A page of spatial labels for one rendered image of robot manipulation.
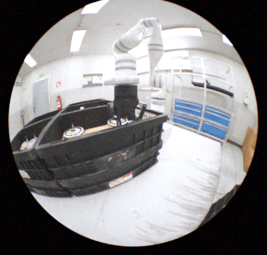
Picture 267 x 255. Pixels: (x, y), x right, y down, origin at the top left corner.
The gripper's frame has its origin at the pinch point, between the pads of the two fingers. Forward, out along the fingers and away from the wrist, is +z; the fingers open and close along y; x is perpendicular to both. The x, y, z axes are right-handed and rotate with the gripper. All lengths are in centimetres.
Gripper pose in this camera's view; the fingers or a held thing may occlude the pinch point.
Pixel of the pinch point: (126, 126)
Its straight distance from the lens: 30.4
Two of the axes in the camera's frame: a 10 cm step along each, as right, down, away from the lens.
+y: -9.9, -0.3, 1.0
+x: -1.0, 3.6, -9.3
